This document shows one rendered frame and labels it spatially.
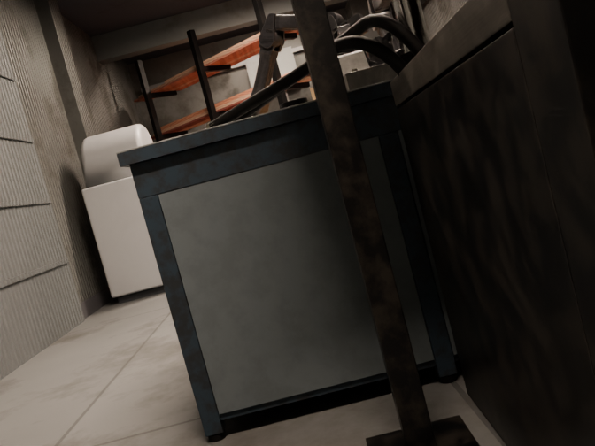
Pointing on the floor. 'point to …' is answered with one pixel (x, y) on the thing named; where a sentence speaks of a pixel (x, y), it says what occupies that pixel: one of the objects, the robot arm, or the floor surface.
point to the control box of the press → (370, 241)
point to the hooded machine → (119, 215)
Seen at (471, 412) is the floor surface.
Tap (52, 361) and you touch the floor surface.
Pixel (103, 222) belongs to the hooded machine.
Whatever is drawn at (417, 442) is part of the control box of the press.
